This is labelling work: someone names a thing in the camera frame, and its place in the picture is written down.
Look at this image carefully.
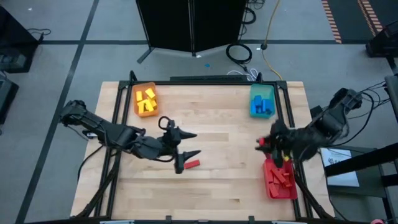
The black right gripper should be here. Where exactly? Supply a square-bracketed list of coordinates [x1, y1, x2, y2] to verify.
[254, 119, 294, 169]

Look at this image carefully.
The orange translucent plastic bin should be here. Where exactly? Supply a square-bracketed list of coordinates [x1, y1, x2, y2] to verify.
[132, 82, 160, 118]

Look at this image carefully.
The black folding screen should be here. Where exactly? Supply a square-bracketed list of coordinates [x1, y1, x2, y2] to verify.
[136, 0, 249, 65]

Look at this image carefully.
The black side stand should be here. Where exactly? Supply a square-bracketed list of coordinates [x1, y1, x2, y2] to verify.
[323, 142, 398, 224]

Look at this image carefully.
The white paper sheet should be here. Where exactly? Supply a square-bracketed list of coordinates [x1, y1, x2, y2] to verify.
[320, 147, 361, 188]

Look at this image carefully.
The white floor cable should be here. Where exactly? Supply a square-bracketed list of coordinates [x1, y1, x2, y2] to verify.
[226, 68, 259, 82]

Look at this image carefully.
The yellow hanging cable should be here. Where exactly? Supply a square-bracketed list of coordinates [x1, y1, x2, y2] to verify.
[261, 0, 284, 81]

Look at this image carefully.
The long black power strip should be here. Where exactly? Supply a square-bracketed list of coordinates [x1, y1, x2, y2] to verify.
[169, 74, 249, 82]

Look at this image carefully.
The grey upright post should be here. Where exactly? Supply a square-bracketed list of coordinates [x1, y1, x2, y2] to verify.
[384, 74, 398, 124]

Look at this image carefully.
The black desk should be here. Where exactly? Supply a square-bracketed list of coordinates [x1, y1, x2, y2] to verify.
[0, 6, 40, 74]

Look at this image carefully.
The teal translucent plastic bin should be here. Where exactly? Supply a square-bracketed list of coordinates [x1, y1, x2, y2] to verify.
[249, 83, 277, 119]

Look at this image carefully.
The black equipment case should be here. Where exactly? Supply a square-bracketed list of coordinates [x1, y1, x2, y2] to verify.
[365, 20, 398, 58]

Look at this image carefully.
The orange black striped floor strip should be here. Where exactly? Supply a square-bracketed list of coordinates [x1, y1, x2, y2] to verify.
[357, 0, 384, 35]
[322, 0, 343, 44]

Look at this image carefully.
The black coiled floor cable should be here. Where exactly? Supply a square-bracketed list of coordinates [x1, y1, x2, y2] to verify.
[225, 42, 253, 65]
[241, 6, 257, 26]

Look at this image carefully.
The red plastic bin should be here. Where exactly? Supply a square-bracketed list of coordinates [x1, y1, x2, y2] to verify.
[262, 157, 299, 200]

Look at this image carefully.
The thin black floor cable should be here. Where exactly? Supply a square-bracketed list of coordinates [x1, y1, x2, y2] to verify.
[26, 27, 52, 42]

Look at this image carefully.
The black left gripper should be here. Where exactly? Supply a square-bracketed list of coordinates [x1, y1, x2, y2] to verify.
[160, 120, 202, 174]

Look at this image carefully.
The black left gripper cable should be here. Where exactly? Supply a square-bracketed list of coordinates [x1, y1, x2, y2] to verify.
[157, 115, 172, 131]

